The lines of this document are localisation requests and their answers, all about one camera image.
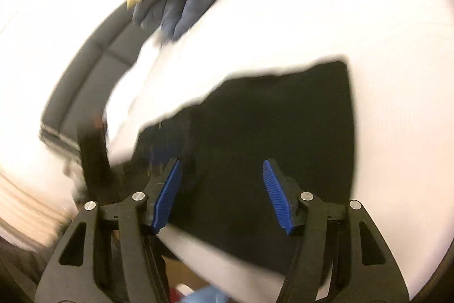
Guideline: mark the black pants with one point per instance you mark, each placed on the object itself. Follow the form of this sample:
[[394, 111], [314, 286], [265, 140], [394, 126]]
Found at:
[[266, 118]]

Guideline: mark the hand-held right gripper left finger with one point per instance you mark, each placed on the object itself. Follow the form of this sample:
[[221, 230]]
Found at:
[[166, 196]]

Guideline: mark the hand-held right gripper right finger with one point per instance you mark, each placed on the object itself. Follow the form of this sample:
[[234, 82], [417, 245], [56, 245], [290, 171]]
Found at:
[[278, 196]]

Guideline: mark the dark brown object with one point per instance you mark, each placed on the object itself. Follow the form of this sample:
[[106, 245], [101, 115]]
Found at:
[[94, 161]]

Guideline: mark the grey padded headboard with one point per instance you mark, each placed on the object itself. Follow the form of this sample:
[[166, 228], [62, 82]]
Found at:
[[85, 75]]

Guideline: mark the light blue slipper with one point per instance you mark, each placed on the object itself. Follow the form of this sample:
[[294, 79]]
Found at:
[[205, 294]]

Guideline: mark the white pillow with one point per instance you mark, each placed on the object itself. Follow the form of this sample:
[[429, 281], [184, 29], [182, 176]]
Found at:
[[131, 93]]

